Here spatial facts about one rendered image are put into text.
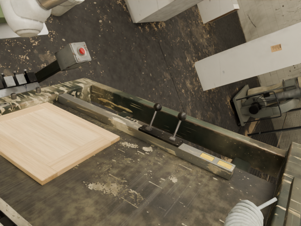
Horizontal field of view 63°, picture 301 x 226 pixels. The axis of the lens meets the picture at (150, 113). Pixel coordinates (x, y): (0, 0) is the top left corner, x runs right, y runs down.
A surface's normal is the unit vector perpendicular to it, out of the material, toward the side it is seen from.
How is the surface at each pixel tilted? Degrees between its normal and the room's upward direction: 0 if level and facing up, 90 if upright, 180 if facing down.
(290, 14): 90
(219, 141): 90
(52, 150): 58
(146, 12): 90
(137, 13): 90
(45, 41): 0
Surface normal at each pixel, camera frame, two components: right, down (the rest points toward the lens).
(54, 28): 0.77, -0.21
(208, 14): -0.53, 0.33
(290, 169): 0.12, -0.90
